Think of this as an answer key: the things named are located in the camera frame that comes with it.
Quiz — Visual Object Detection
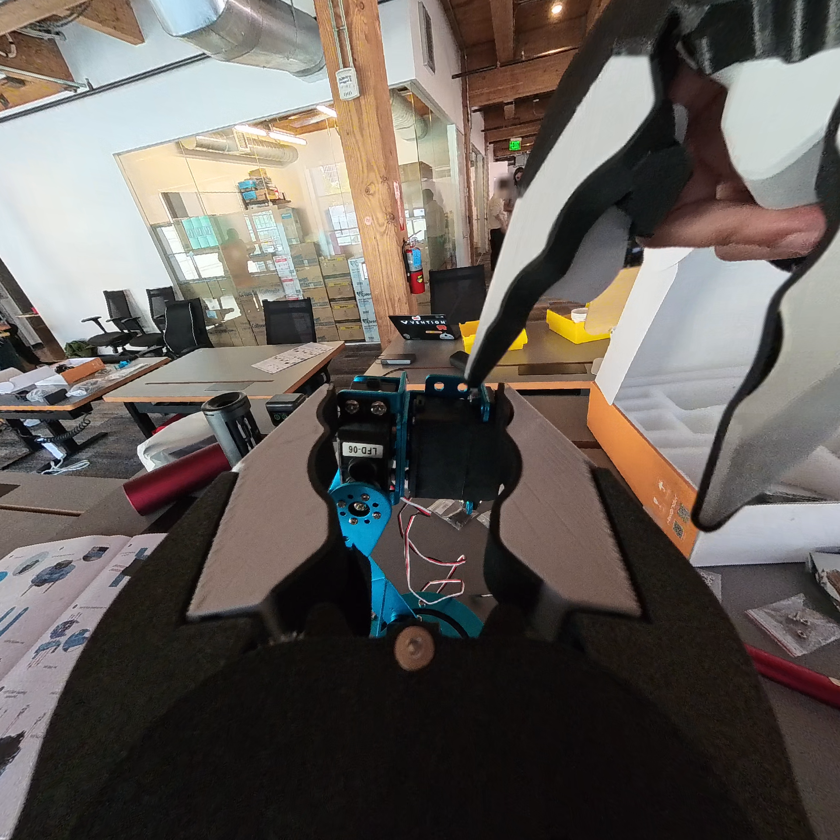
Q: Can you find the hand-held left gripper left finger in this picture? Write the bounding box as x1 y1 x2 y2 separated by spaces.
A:
185 385 342 623

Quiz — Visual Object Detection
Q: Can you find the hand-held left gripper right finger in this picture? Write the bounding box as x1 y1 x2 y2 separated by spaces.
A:
484 384 643 619

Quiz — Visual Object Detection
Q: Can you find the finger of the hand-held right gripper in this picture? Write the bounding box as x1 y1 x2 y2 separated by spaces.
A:
691 238 840 532
462 52 662 389

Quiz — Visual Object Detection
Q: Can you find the blue toy robot arm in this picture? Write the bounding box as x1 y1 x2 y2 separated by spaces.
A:
327 371 509 639

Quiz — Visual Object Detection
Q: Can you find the black servo motor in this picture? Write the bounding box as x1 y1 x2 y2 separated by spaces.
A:
336 387 398 506

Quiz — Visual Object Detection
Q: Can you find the grey desk with orange edge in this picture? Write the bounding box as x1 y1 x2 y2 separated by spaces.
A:
104 341 347 422
363 322 611 396

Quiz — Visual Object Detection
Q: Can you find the dark grey desk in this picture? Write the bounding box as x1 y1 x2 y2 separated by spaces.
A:
0 387 840 840

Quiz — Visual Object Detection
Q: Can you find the cluttered wooden desk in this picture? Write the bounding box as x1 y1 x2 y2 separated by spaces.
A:
0 357 172 455

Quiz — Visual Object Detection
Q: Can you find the person's right hand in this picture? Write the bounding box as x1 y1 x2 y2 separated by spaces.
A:
638 66 828 263

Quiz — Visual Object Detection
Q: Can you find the dark red metal bottle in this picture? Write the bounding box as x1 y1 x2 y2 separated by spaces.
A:
123 443 234 516

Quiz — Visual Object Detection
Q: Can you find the orange white cardboard box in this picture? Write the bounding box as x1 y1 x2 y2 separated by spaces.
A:
586 249 840 568

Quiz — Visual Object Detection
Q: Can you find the black cylindrical object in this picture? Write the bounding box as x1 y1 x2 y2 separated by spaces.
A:
200 392 260 467

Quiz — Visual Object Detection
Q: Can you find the small clear parts bag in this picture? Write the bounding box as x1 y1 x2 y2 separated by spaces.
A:
430 497 493 531

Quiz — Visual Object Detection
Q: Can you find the black power station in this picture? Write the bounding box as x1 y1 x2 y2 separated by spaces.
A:
266 392 308 427

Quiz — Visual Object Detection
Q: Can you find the yellow storage box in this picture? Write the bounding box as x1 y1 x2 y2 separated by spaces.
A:
546 307 611 345
458 319 529 354

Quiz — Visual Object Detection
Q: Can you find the black office chair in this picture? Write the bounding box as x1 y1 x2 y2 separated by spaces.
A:
82 289 148 355
428 266 488 324
128 285 214 358
262 298 318 345

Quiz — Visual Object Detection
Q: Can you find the printed paper leaflet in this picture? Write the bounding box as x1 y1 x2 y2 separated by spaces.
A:
252 344 336 375

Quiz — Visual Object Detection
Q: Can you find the red fire extinguisher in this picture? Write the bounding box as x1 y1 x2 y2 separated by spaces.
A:
402 238 427 295

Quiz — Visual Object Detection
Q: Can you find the black laptop with stickers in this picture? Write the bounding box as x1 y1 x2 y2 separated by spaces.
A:
387 314 463 342

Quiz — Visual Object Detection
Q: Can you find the assembly instruction manual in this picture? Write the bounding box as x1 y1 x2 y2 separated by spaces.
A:
0 533 168 821

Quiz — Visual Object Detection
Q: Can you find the pile of small parts bags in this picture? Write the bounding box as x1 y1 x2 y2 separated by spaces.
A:
696 548 840 658

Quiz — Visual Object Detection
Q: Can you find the stack of cardboard boxes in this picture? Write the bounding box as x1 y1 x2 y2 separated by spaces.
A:
177 197 382 345

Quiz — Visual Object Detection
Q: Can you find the red white servo cable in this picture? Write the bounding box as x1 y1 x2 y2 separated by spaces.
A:
397 495 468 596

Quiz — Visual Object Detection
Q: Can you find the silver ceiling duct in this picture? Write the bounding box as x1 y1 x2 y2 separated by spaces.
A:
147 0 329 83

